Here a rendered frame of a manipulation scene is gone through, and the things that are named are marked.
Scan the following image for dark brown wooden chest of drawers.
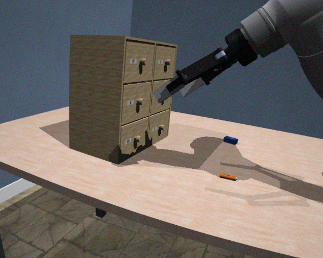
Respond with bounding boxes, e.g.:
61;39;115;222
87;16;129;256
69;35;177;164

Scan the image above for orange-brown cylinder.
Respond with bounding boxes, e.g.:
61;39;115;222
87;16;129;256
220;174;237;181

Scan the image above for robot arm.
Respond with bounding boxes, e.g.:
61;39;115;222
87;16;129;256
240;0;323;99

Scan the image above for tan wooden drawer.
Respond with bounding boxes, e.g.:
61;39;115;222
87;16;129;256
123;41;155;81
148;109;170;146
120;117;149;161
153;45;176;78
121;81;151;123
150;78;171;113

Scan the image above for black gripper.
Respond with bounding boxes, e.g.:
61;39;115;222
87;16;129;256
152;29;258;103

